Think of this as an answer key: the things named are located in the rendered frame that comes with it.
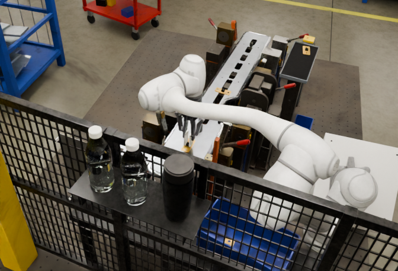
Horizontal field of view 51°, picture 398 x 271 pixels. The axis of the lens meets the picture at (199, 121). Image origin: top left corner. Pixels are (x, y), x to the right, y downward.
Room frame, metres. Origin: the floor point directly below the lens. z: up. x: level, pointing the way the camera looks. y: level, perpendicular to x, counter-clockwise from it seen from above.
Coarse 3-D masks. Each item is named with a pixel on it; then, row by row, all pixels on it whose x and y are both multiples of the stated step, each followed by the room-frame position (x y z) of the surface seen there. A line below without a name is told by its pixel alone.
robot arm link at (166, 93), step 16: (160, 80) 1.22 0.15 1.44; (176, 80) 1.24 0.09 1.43; (144, 96) 1.15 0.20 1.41; (160, 96) 1.15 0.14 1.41; (176, 96) 1.15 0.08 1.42; (192, 112) 1.10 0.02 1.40; (208, 112) 1.09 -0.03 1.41; (224, 112) 1.09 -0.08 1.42; (240, 112) 1.08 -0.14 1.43; (256, 112) 1.08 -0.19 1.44; (256, 128) 1.04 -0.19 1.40; (272, 128) 1.00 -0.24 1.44
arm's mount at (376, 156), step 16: (336, 144) 1.44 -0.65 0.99; (352, 144) 1.43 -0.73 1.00; (368, 144) 1.43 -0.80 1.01; (368, 160) 1.38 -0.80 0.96; (384, 160) 1.37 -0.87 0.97; (384, 176) 1.32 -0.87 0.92; (320, 192) 1.28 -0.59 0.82; (384, 192) 1.27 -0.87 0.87; (368, 208) 1.22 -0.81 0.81; (384, 208) 1.22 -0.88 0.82
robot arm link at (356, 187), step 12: (348, 168) 1.26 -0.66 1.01; (336, 180) 1.22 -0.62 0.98; (348, 180) 1.15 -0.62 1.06; (360, 180) 1.14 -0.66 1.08; (372, 180) 1.15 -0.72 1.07; (336, 192) 1.14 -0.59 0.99; (348, 192) 1.11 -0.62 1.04; (360, 192) 1.10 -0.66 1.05; (372, 192) 1.10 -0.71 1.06; (348, 204) 1.09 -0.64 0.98; (360, 204) 1.08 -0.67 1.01
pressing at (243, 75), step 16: (240, 48) 2.23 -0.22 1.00; (256, 48) 2.25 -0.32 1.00; (224, 64) 2.04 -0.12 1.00; (256, 64) 2.06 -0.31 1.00; (224, 80) 1.88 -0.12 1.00; (240, 80) 1.89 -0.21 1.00; (208, 96) 1.72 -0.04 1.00; (224, 96) 1.73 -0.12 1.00; (176, 128) 1.45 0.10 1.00; (208, 128) 1.47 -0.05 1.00; (176, 144) 1.35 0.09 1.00; (208, 144) 1.36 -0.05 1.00; (160, 160) 1.24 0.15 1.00
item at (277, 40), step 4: (276, 36) 2.31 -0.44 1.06; (280, 36) 2.31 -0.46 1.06; (272, 40) 2.26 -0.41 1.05; (276, 40) 2.26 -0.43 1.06; (280, 40) 2.26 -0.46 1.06; (284, 40) 2.26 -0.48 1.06; (272, 44) 2.26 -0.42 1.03; (276, 44) 2.25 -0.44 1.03; (280, 44) 2.24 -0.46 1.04; (284, 44) 2.23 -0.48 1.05; (272, 48) 2.26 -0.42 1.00; (276, 48) 2.25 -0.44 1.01; (280, 48) 2.24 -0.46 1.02; (284, 48) 2.23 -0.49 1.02; (284, 52) 2.23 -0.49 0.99; (284, 56) 2.25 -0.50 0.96; (284, 60) 2.27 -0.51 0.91; (280, 64) 2.24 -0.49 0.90; (280, 68) 2.27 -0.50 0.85
